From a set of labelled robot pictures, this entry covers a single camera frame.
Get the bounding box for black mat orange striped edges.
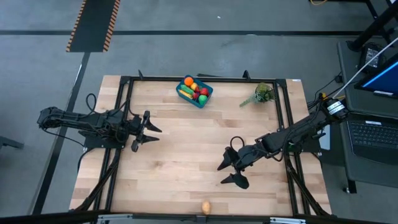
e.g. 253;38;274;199
65;0;121;53

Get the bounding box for green toy pea pod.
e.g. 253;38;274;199
180;84;195;96

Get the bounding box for black power cable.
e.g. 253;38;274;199
307;71;343;110

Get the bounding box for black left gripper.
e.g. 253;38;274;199
131;110;163;153

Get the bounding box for potted succulent plant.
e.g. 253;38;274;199
239;82;276;108

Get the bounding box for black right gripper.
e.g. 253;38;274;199
216;146;251;190

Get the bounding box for black stand leg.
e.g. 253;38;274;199
346;0;398;52

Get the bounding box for silver aluminium bar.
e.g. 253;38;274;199
269;217;307;224
96;213;134;224

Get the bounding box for black power adapter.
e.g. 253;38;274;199
357;42;386;74

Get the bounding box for black aluminium table frame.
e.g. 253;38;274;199
70;70;332;224

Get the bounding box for dark grey chair leg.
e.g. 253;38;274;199
0;135;25;151

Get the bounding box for blue plastic container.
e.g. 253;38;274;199
175;74;214;110

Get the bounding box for white cable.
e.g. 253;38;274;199
331;36;398;100

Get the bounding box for monitor with blue screen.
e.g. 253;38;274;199
354;60;398;100

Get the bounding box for black laptop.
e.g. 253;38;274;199
346;113;398;166
336;39;398;194

